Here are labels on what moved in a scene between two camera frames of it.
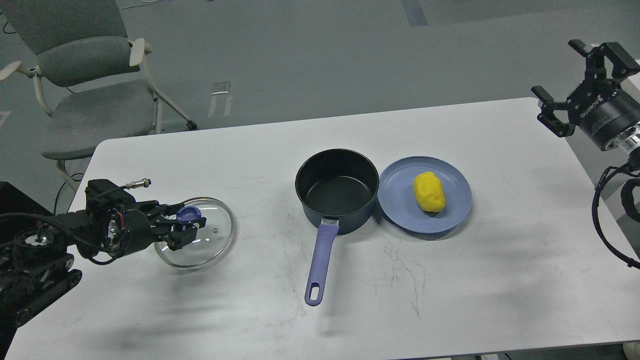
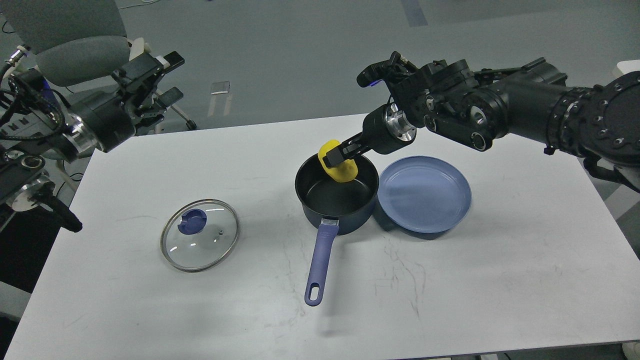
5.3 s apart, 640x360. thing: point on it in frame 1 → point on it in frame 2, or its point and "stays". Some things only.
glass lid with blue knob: x=213 y=240 stays
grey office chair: x=96 y=84 stays
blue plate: x=397 y=202 stays
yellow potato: x=429 y=192 → x=346 y=171
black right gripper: x=604 y=112 → x=385 y=128
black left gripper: x=130 y=228 → x=138 y=78
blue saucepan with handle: x=338 y=189 stays
